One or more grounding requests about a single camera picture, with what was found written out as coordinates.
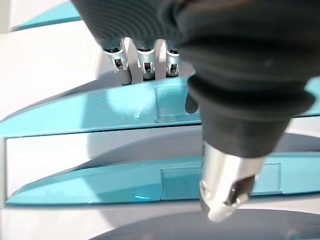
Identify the white drawer with blue handle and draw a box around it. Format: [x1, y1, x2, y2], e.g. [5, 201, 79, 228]
[0, 31, 320, 132]
[4, 132, 320, 207]
[9, 0, 87, 33]

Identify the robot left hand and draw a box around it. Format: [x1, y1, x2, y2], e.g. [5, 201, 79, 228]
[69, 0, 320, 223]

